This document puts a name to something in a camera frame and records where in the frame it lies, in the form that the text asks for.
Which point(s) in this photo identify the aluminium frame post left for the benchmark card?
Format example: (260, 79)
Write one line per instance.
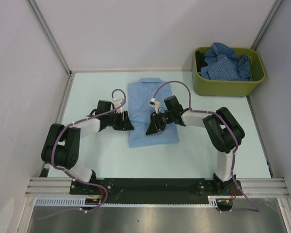
(49, 35)

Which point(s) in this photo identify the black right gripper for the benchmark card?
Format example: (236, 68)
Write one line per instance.
(155, 124)

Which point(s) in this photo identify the aluminium frame post right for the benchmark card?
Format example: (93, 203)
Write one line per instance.
(267, 22)

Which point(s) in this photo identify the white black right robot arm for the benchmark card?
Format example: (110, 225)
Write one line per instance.
(224, 131)

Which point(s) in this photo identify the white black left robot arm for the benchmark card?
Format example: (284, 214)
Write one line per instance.
(62, 146)

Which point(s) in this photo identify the aluminium front rail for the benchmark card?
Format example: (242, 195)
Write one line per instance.
(253, 188)

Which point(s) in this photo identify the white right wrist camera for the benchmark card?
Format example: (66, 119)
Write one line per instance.
(156, 105)

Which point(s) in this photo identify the white slotted cable duct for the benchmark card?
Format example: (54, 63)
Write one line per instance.
(89, 202)

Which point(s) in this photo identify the aluminium frame post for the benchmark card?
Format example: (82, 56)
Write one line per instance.
(267, 22)
(49, 35)

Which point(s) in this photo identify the blue checkered shirt in bin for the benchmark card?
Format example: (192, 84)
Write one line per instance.
(222, 64)

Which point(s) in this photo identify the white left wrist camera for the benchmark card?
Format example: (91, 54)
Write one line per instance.
(118, 104)

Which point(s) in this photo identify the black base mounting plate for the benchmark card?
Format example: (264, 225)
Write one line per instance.
(163, 191)

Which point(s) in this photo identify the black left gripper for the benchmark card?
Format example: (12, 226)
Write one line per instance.
(124, 125)

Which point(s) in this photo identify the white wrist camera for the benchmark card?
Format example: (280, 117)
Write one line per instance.
(118, 104)
(156, 105)

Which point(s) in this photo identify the green plastic bin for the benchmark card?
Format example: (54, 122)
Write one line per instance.
(206, 87)

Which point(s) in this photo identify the light blue long sleeve shirt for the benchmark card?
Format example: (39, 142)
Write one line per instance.
(140, 94)

